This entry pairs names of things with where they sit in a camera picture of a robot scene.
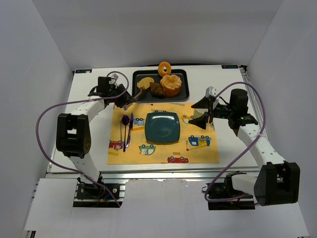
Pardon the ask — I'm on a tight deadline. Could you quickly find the sliced bread loaf piece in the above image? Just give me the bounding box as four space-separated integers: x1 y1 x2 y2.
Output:
137 77 154 90

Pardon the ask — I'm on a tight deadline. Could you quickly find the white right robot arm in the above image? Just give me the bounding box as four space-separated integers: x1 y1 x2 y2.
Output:
189 87 300 206

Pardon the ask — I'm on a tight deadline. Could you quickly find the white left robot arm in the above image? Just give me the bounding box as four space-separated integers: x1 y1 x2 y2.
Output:
56 73 132 183

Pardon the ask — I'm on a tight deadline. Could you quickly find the light green mug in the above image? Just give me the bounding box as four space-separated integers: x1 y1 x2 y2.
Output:
193 109 207 119

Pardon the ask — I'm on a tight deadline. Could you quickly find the purple spoon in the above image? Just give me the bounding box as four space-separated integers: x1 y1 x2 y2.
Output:
121 115 130 152

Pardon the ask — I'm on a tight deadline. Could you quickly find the black baking tray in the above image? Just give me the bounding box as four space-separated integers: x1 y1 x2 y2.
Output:
131 69 190 103

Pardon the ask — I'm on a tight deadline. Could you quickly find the iridescent knife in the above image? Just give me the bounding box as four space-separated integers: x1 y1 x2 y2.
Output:
125 113 134 148

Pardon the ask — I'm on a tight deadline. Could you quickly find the yellow cartoon placemat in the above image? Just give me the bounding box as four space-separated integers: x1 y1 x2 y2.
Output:
107 103 219 164

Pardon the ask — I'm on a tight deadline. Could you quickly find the brown chocolate croissant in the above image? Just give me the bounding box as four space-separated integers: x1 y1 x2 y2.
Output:
150 82 165 98

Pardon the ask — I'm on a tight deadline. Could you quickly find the orange sugared bun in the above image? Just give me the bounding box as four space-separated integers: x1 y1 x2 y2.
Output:
160 74 182 97

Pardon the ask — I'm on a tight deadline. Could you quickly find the teal square plate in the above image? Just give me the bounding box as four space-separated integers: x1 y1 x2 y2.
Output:
145 112 180 144

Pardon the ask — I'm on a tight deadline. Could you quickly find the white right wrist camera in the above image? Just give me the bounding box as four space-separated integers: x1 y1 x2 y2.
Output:
205 86 218 102

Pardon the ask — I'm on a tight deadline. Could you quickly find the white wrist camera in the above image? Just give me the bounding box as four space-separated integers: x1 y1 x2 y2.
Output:
110 73 118 84
205 86 218 102

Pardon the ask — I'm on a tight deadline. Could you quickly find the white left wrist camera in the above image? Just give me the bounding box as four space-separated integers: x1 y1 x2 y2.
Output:
110 73 118 84

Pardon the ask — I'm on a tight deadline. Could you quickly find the orange donut ring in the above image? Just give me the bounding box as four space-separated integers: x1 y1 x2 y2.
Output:
158 61 171 76

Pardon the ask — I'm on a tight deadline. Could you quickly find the aluminium table frame rail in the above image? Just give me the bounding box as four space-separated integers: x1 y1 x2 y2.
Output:
239 65 264 127

